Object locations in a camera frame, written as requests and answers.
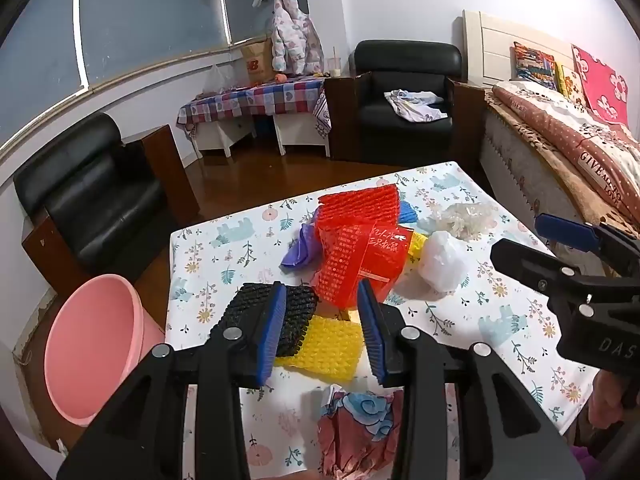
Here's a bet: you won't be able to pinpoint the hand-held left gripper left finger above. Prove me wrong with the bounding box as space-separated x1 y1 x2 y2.
56 281 287 480

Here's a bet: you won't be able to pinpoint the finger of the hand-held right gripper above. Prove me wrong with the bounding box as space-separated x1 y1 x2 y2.
534 212 640 278
490 237 603 311

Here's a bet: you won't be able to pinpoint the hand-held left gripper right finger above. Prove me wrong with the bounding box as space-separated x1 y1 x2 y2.
356 279 586 480

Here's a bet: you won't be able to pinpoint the black foam net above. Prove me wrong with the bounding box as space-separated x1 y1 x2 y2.
217 282 321 359

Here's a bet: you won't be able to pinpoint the yellow foam net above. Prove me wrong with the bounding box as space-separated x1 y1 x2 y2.
274 312 367 382

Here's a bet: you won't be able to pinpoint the red printed plastic bag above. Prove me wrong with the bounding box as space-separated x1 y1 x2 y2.
312 222 417 309

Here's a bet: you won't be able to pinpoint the purple plastic bag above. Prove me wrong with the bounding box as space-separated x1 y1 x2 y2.
280 209 327 272

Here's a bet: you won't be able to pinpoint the white plastic bag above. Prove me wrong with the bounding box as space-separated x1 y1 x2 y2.
417 230 472 292

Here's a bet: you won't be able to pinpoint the floral paper wrapper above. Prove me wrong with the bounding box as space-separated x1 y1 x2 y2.
315 384 405 480

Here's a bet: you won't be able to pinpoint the red foam net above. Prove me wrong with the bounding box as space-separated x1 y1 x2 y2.
317 184 402 227

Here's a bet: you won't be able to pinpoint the pink plastic bucket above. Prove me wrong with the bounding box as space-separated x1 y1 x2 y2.
44 274 166 428

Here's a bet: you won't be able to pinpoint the person's right hand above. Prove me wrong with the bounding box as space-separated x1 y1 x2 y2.
589 371 640 443

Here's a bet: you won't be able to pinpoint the bed with pillows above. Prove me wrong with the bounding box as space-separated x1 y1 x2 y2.
492 84 640 241

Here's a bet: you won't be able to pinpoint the crumpled clear plastic wrap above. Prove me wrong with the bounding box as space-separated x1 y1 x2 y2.
431 202 501 241

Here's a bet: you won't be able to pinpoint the yellow plastic bag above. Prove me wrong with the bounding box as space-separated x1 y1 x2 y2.
407 231 431 268

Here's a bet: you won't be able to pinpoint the bed mattress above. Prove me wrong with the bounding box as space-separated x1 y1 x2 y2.
479 105 581 261

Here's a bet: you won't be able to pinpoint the pink dotted quilt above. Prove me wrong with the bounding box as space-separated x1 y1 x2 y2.
500 82 640 217

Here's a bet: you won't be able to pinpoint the person's purple clothing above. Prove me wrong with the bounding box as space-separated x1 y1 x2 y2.
570 441 640 480

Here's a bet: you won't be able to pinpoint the yellow pillow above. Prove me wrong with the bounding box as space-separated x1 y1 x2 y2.
555 62 586 102

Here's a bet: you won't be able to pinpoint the pink flower print pillow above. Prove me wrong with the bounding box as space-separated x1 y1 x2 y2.
571 44 630 126

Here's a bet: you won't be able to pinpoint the colourful patterned pillow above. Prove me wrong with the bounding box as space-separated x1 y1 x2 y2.
513 41 557 92

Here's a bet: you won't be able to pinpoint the pale clothes on armchair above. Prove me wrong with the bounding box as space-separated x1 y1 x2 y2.
384 89 449 123

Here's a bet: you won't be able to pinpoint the white wooden headboard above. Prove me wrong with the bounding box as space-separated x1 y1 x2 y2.
462 9 582 92

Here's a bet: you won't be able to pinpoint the white low cabinet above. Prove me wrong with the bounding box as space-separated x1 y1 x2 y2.
192 110 331 159

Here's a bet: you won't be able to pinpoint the black armchair with wooden sides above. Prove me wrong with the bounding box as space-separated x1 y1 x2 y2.
325 40 486 167
14 112 201 302

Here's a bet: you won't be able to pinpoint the side table with checkered cloth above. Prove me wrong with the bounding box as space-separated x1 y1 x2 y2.
177 77 333 138

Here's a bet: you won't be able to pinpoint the clear plastic bag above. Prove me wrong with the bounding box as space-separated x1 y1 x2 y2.
205 65 229 94

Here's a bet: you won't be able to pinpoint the brown paper bag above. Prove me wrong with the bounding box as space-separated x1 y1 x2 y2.
241 37 276 85

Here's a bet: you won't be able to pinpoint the pale floral padded jacket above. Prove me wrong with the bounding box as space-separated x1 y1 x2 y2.
271 0 325 77

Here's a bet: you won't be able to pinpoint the large window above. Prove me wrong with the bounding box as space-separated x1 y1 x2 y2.
0 0 308 157

